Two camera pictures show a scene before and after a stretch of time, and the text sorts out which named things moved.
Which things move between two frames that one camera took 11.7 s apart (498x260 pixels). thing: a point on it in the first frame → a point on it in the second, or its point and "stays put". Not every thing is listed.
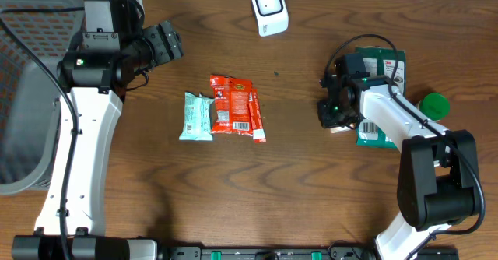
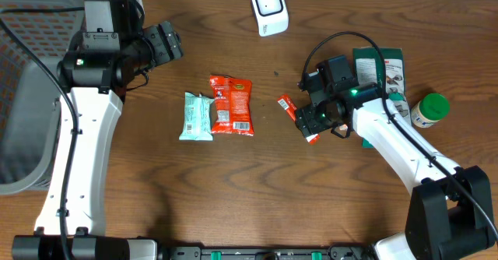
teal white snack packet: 197,118 stays put
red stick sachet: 256,119 → 287,103
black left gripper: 168,43 stays put
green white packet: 379,62 stays put
